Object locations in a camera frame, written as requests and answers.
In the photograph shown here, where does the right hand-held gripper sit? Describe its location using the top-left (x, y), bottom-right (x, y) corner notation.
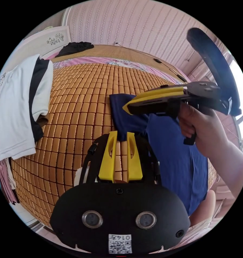
top-left (122, 81), bottom-right (232, 146)

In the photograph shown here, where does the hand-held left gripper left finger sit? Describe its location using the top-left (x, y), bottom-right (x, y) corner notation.
top-left (98, 130), bottom-right (118, 183)

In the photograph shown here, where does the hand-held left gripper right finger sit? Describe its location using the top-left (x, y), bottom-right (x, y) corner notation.
top-left (126, 132), bottom-right (143, 183)

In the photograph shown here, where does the dark blue short sleeve shirt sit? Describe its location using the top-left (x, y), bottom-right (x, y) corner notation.
top-left (109, 94), bottom-right (210, 217)

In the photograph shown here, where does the person's right forearm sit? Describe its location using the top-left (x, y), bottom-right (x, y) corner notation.
top-left (202, 133), bottom-right (243, 199)

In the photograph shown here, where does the person's right hand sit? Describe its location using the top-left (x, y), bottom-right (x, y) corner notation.
top-left (178, 104), bottom-right (229, 157)

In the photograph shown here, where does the bed with woven mat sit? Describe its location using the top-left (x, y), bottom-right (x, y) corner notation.
top-left (9, 41), bottom-right (222, 229)

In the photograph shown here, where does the window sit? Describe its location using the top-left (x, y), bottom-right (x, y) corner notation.
top-left (227, 48), bottom-right (243, 160)

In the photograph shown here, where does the person's body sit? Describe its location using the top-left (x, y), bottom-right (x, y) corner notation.
top-left (180, 189), bottom-right (233, 248)

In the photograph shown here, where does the black garment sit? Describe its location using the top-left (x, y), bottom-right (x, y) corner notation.
top-left (55, 41), bottom-right (95, 58)

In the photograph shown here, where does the pile of clothes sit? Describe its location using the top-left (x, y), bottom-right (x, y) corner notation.
top-left (0, 54), bottom-right (54, 204)

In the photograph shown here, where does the white headboard with flower print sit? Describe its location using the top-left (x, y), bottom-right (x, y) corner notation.
top-left (0, 26), bottom-right (71, 105)

